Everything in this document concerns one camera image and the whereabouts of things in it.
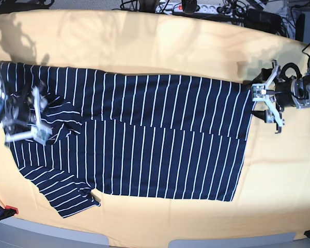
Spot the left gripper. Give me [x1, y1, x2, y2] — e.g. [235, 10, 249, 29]
[251, 68, 310, 121]

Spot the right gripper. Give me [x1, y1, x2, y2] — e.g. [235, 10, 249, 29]
[1, 94, 34, 129]

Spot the navy white striped T-shirt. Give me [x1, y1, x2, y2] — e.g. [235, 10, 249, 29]
[0, 62, 254, 218]

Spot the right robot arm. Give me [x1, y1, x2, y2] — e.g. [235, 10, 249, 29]
[0, 71, 32, 131]

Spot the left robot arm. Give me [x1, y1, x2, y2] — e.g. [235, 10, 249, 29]
[249, 54, 310, 127]

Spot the black power adapter box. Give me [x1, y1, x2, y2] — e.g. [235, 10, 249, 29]
[244, 9, 282, 28]

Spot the yellow table cloth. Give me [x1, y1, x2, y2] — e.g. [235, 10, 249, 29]
[0, 10, 310, 247]

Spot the blue red clamp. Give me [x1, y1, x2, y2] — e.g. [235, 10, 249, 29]
[0, 199, 19, 223]

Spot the black round object top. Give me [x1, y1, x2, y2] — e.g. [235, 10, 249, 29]
[181, 0, 197, 14]

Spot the white power strip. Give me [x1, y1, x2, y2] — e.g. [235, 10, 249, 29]
[156, 2, 230, 14]

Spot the grey pad bottom left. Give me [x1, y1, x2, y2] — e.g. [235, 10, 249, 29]
[0, 223, 109, 248]

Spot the grey pad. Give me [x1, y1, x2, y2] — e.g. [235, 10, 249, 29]
[168, 232, 296, 248]
[0, 223, 109, 248]

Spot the grey pad bottom right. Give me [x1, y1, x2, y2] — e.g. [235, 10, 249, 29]
[168, 232, 296, 248]

